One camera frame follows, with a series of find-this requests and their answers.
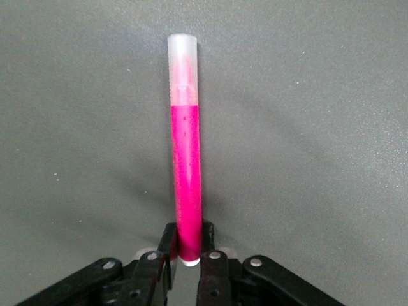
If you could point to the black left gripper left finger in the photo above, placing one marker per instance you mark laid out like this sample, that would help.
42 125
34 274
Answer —
140 280

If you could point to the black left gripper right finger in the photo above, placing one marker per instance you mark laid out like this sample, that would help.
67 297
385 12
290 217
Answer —
242 283

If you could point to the pink marker with clear cap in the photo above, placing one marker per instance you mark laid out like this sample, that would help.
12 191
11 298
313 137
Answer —
186 159

